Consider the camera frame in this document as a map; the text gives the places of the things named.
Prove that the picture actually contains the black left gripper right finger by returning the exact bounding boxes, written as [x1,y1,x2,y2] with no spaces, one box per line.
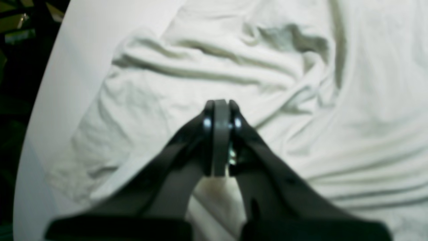
[229,100,392,241]

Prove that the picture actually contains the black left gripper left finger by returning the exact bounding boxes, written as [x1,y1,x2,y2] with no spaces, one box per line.
[45,100,231,241]

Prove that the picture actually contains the beige t-shirt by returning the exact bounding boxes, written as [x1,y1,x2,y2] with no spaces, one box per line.
[45,0,428,241]

